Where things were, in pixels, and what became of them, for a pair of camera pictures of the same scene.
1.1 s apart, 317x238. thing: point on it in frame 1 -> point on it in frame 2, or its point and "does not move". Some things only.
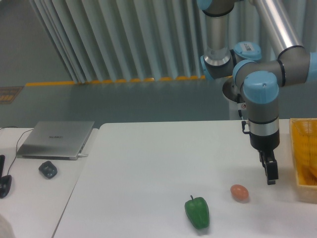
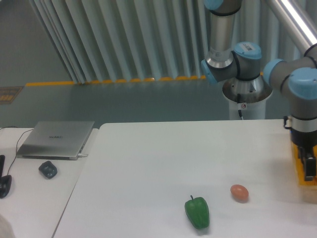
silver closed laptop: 63,140 does not move
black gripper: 267,159 -> 306,139
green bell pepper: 197,210 does not move
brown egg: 239,192 does not move
